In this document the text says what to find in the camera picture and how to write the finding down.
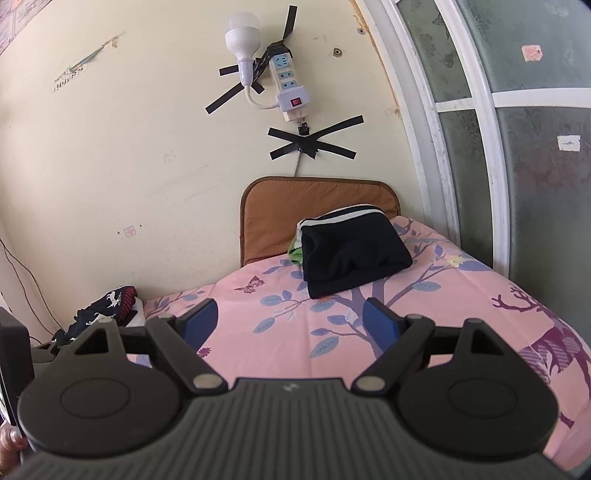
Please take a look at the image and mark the black wall cables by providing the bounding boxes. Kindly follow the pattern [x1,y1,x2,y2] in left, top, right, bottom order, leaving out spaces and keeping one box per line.
[0,237,63,344]

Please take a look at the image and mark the navy reindeer print sweater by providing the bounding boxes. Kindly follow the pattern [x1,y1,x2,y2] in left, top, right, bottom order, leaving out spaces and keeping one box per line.
[55,285,139,345]

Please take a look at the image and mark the grey power cable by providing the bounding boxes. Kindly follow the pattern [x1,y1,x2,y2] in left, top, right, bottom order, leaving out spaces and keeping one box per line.
[293,121,310,179]

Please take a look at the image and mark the black tape strips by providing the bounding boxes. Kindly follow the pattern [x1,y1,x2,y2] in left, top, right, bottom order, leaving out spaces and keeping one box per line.
[205,5,299,114]

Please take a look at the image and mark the white framed frosted window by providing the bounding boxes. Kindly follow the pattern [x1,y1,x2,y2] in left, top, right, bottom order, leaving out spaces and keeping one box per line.
[355,0,591,296]

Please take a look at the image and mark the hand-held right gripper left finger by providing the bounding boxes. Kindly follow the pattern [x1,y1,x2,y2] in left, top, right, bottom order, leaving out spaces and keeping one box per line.
[69,298,228,396]

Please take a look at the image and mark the torn paper wall label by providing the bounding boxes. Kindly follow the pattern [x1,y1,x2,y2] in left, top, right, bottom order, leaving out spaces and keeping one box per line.
[50,31,127,95]

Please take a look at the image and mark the brown cushion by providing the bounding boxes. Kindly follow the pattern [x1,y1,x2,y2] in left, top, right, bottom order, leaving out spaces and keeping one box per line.
[239,175,401,268]

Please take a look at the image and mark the black tape cross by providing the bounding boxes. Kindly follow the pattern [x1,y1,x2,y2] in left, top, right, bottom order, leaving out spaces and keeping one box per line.
[267,115,365,162]

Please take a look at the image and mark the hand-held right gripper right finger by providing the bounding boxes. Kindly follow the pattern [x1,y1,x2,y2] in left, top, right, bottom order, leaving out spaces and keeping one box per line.
[353,298,507,394]

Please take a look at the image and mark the white light bulb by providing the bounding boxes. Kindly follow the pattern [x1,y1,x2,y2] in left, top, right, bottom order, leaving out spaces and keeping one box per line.
[224,12,283,112]

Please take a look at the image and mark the white power strip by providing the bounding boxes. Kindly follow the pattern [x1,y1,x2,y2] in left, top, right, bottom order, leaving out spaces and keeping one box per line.
[268,52,309,123]

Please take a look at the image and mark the pink floral bedsheet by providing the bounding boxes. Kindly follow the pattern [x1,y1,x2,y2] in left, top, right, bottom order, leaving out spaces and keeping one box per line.
[124,215,591,474]

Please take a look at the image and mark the white cloth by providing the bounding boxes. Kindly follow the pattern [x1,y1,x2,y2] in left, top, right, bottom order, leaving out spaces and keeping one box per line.
[124,299,147,329]

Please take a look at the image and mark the person's left hand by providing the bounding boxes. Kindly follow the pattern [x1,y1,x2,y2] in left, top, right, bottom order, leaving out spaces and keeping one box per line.
[0,424,29,470]

